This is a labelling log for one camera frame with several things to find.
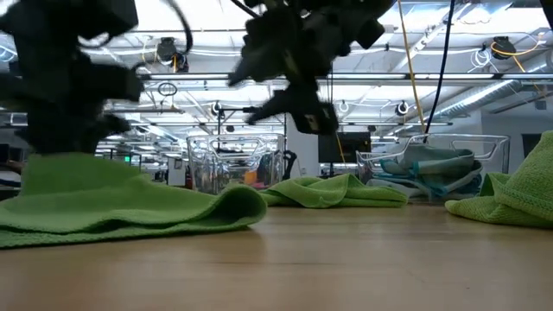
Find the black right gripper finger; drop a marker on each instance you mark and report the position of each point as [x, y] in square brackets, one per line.
[250, 74]
[302, 110]

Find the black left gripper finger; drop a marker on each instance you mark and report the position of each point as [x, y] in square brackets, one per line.
[65, 142]

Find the green microfiber towel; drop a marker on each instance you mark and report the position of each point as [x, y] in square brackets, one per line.
[518, 194]
[108, 203]
[332, 192]

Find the clear plastic bin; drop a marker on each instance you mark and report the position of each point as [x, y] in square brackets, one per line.
[233, 160]
[497, 151]

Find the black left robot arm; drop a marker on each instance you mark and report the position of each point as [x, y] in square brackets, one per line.
[65, 17]

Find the round black hanging device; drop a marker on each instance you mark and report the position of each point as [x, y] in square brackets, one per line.
[503, 47]
[168, 49]

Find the black overhead rig frame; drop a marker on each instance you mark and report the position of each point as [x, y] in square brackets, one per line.
[224, 114]

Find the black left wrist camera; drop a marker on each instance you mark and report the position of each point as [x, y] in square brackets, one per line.
[121, 82]

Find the dark wall panel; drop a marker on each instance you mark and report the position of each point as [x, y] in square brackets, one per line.
[530, 144]

